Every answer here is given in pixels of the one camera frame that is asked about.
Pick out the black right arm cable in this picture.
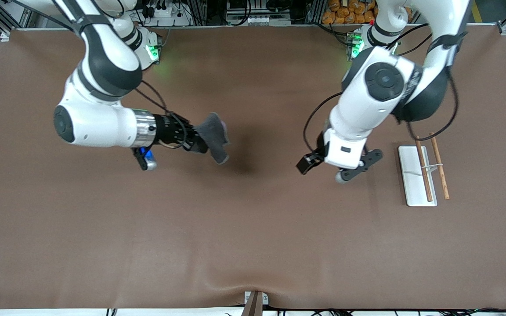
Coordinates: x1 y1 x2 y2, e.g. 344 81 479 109
134 79 192 151

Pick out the white power strip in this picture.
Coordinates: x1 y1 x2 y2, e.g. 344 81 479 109
141 0 188 25

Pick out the white rack base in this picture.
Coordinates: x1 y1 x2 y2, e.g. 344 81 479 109
398 145 438 207

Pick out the brown table mat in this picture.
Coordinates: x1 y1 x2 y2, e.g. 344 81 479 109
0 26 506 310

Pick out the wooden rack rod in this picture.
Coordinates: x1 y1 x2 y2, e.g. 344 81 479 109
430 132 450 201
414 136 434 202

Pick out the orange packaged goods pile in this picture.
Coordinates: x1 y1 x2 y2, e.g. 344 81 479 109
322 0 379 25

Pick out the metal table edge clamp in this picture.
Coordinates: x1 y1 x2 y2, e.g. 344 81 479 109
241 291 270 316

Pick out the grey and purple towel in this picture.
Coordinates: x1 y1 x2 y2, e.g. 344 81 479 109
193 112 231 165

